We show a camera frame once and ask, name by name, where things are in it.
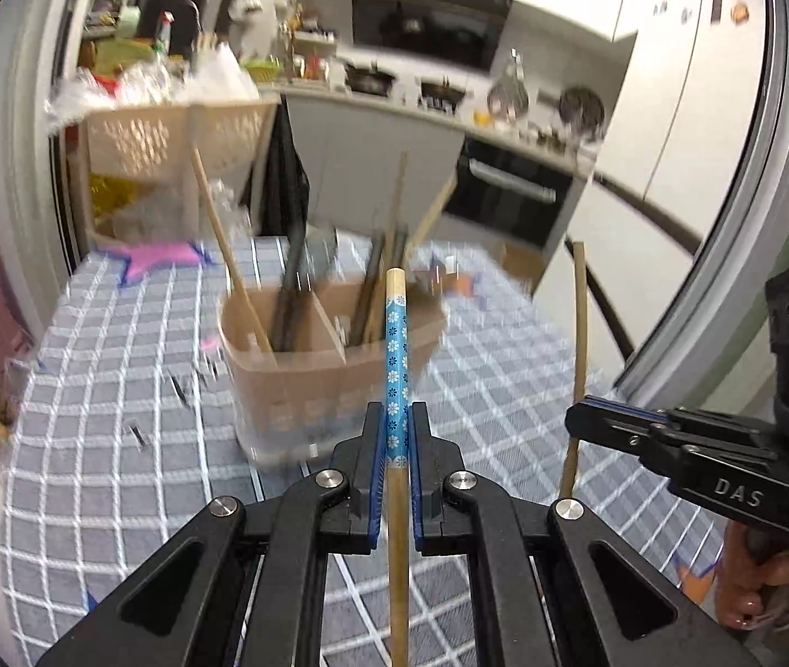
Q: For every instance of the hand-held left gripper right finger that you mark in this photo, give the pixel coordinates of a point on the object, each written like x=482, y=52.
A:
x=419, y=472

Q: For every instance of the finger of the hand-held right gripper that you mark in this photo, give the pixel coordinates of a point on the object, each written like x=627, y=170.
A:
x=630, y=406
x=610, y=427

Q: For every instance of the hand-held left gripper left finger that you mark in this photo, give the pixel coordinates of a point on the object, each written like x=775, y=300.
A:
x=373, y=472

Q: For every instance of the plain wooden chopstick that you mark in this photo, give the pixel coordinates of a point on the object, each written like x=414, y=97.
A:
x=233, y=257
x=578, y=333
x=433, y=215

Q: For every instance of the beige plastic utensil holder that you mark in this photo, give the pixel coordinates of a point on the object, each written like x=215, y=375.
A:
x=297, y=389

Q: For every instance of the blue floral wooden chopstick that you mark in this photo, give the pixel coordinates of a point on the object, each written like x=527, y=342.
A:
x=396, y=361

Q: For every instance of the person's right hand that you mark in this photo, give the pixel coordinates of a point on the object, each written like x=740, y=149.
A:
x=783, y=577

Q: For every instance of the cardboard box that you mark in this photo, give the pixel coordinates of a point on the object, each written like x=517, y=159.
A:
x=521, y=265

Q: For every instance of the black built-in oven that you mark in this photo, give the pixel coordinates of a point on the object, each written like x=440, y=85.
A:
x=505, y=208

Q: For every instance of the grey checked tablecloth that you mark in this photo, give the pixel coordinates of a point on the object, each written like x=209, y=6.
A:
x=123, y=465

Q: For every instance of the white refrigerator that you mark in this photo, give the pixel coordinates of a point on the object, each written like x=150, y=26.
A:
x=700, y=118

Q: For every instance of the round dark pan lid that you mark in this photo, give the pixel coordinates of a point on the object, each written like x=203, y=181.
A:
x=582, y=111

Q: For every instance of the black plastic bag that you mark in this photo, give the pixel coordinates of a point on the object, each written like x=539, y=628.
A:
x=283, y=180

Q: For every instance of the steel strainer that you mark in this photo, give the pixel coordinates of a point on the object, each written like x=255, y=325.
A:
x=508, y=94

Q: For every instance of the white kitchen counter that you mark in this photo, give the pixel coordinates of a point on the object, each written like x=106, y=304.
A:
x=367, y=125

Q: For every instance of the black wok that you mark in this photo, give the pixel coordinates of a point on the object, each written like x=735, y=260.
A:
x=367, y=80

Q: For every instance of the beige perforated plastic basket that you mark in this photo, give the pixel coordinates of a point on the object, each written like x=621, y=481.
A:
x=158, y=139

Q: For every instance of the clear plastic bags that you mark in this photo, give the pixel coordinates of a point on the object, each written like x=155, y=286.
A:
x=221, y=76

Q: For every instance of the black range hood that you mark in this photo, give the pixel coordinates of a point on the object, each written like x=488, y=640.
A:
x=429, y=21

